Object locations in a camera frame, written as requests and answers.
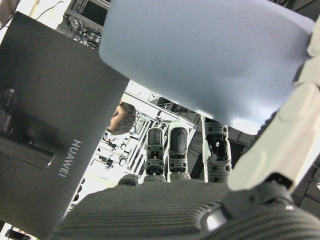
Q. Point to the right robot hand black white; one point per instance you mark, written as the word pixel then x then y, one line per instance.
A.
pixel 175 212

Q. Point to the light blue plastic cup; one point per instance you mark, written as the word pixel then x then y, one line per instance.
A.
pixel 200 50

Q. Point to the person head short hair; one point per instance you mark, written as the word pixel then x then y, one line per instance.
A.
pixel 125 120

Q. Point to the black monitor with stand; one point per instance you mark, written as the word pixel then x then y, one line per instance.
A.
pixel 50 100

